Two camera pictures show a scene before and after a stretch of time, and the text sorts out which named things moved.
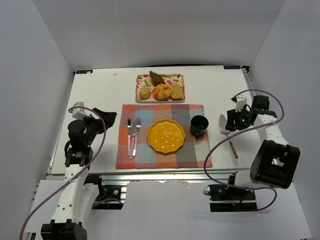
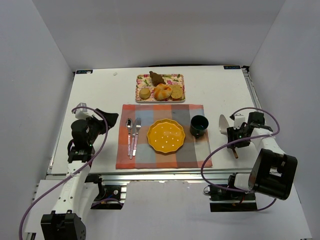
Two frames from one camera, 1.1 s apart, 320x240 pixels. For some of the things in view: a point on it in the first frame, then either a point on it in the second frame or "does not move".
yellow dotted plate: [166, 135] does not move
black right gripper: [231, 120] -> [233, 136]
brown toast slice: [177, 91] does not move
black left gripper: [99, 120] does not move
